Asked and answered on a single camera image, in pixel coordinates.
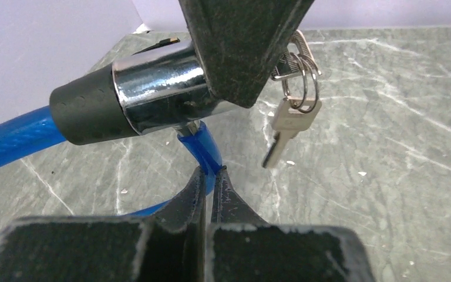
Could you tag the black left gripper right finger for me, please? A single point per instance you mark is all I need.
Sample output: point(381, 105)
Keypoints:
point(242, 246)

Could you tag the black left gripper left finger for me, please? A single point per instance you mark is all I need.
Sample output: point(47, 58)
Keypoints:
point(165, 246)

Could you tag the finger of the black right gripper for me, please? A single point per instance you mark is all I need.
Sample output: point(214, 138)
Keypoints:
point(239, 42)

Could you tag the blue cable lock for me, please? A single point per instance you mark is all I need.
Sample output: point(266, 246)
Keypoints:
point(159, 87)

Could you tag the small keys of blue lock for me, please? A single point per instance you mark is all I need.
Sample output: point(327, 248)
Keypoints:
point(294, 114)

